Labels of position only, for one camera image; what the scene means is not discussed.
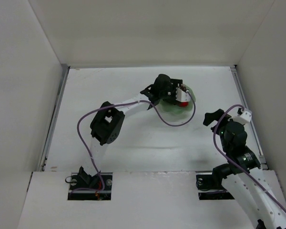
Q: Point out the aluminium left edge rail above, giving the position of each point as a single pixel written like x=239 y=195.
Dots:
x=55 y=112

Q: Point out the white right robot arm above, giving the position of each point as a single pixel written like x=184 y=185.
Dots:
x=242 y=176

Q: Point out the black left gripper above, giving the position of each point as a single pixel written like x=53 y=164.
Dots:
x=172 y=100

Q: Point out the aluminium right edge rail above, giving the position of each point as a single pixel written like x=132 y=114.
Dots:
x=253 y=138

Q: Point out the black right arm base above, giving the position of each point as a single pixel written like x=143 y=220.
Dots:
x=209 y=190

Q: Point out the green fruit bowl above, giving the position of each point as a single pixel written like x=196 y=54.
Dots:
x=175 y=109

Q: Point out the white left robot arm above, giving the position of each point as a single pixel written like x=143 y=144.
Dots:
x=106 y=125

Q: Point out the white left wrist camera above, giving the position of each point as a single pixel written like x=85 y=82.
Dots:
x=182 y=94

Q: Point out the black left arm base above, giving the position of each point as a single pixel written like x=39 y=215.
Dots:
x=86 y=187

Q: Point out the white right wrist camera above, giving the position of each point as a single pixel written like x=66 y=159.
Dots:
x=244 y=118

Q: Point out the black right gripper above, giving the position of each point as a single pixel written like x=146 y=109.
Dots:
x=219 y=124

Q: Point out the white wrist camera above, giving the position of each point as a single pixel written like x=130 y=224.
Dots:
x=244 y=118
x=182 y=94

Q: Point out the red fake fruit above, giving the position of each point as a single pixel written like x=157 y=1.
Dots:
x=183 y=104

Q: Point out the aluminium edge rail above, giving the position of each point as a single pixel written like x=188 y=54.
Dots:
x=55 y=112
x=253 y=138

